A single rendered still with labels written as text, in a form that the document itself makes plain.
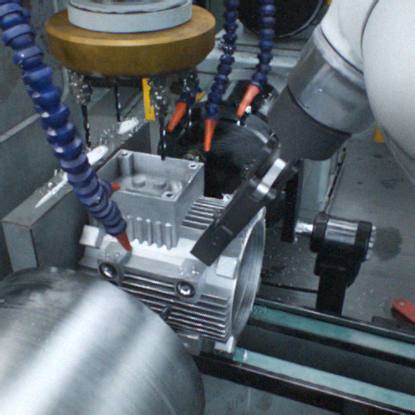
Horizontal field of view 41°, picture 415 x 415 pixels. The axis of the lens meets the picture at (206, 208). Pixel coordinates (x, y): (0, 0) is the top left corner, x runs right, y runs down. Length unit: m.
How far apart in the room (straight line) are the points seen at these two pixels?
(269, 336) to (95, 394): 0.43
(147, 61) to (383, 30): 0.26
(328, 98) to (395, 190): 0.94
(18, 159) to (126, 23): 0.30
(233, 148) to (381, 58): 0.56
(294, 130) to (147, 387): 0.25
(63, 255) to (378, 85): 0.46
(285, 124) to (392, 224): 0.80
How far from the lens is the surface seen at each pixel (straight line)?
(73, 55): 0.57
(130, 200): 0.66
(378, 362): 0.82
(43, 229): 0.64
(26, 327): 0.47
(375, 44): 0.36
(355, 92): 0.47
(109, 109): 3.82
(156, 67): 0.55
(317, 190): 1.13
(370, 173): 1.46
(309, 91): 0.48
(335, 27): 0.47
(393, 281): 1.11
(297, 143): 0.50
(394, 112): 0.31
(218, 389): 0.79
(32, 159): 0.81
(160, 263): 0.68
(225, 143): 0.88
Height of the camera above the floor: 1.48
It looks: 33 degrees down
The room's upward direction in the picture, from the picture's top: straight up
